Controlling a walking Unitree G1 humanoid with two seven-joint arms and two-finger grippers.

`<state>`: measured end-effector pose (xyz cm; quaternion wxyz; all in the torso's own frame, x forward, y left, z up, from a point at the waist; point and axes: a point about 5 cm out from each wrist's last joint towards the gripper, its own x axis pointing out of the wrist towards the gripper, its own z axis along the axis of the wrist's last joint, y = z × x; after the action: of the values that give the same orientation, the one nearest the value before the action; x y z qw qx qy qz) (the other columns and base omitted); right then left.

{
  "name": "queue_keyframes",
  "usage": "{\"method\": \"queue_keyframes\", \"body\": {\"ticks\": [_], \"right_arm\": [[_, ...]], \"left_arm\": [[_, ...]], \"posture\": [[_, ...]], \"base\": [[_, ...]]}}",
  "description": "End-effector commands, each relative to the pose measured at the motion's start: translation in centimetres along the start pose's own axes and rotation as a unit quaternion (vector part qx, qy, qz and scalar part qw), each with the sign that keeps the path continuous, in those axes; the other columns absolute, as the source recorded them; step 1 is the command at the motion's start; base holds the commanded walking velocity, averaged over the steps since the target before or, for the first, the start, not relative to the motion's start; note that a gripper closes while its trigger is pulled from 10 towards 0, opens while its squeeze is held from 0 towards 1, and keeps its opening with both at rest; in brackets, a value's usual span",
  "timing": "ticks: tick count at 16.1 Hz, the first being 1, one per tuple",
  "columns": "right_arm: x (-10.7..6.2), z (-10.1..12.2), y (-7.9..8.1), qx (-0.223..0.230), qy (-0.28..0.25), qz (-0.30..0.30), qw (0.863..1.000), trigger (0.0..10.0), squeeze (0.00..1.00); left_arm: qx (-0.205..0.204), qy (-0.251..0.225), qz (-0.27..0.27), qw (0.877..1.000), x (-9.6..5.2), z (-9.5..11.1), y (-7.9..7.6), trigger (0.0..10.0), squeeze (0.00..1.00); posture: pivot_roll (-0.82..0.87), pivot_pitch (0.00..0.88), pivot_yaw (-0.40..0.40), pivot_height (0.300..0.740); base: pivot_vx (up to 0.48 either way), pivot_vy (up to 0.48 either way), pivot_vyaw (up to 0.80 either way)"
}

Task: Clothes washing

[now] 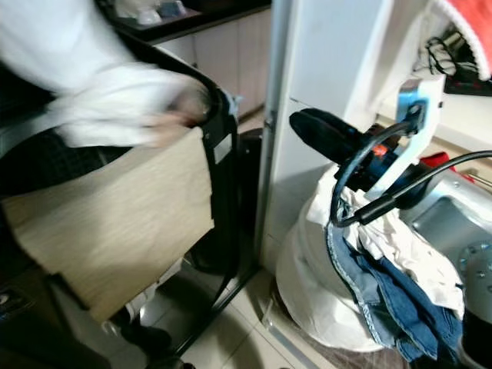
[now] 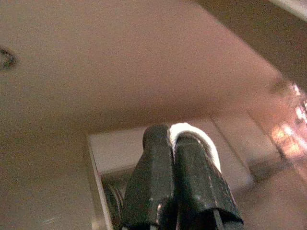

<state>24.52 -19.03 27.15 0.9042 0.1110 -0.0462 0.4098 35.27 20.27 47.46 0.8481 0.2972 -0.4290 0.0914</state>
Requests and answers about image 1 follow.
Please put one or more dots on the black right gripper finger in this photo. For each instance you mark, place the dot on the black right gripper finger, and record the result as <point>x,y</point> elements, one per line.
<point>334,127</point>
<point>330,146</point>

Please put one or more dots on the beige cloth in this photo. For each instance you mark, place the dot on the beige cloth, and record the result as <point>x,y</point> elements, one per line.
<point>123,231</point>

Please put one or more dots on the person's forearm in white sleeve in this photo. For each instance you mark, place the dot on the person's forearm in white sleeve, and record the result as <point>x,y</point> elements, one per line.
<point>77,46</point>

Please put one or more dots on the black washing machine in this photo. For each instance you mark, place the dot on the black washing machine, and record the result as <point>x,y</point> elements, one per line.
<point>227,192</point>

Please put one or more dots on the person's hand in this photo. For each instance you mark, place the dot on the person's hand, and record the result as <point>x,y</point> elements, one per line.
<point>188,111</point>

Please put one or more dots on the white cabinet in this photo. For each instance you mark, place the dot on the white cabinet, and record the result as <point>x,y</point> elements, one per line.
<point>330,54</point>

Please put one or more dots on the cream garment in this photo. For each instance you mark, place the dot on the cream garment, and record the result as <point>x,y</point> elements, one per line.
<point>403,250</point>

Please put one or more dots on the black bin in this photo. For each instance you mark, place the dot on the black bin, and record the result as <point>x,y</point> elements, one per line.
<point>250,200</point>

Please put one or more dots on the perforated washer drum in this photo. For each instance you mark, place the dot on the perforated washer drum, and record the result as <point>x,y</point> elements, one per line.
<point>58,165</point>

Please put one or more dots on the light wooden base cabinet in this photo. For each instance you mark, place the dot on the light wooden base cabinet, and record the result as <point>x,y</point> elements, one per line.
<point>234,61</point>

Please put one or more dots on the blue jeans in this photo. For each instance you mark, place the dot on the blue jeans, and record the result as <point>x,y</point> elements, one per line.
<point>400,307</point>

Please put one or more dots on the white laundry basket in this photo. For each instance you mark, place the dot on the white laundry basket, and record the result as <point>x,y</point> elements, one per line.
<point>307,300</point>

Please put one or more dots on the red cloth with white trim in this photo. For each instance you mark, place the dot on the red cloth with white trim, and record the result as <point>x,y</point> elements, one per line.
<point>469,31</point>

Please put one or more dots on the dark counter top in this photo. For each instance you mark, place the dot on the dark counter top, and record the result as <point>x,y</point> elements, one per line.
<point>207,19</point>

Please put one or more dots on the grey metal door frame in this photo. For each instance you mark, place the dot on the grey metal door frame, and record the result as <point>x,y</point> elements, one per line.
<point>273,100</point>

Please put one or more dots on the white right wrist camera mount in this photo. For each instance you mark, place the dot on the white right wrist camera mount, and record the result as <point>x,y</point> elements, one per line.
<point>423,104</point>

